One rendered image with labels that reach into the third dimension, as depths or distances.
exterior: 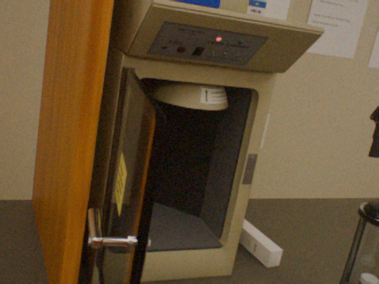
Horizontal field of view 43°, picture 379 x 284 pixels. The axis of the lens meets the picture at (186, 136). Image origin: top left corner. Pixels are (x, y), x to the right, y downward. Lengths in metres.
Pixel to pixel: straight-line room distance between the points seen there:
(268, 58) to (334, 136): 0.85
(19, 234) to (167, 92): 0.49
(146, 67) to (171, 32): 0.11
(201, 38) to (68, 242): 0.41
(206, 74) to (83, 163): 0.29
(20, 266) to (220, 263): 0.42
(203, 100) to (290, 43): 0.20
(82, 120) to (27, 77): 0.53
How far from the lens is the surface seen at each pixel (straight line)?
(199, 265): 1.08
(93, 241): 0.64
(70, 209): 0.82
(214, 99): 0.95
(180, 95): 0.94
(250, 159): 1.01
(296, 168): 1.66
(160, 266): 1.04
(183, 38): 0.80
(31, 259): 1.09
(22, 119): 1.30
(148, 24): 0.76
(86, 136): 0.77
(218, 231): 1.10
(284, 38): 0.86
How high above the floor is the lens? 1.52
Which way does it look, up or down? 16 degrees down
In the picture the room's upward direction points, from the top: 10 degrees clockwise
